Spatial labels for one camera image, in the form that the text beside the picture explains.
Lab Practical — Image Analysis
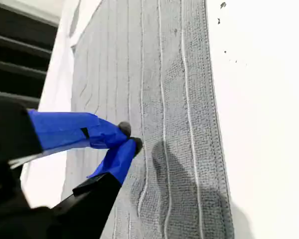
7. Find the dark slatted panel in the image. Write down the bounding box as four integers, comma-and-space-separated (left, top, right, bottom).
0, 0, 60, 110

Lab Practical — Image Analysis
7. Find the grey striped towel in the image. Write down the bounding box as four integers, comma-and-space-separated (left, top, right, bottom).
61, 0, 236, 239

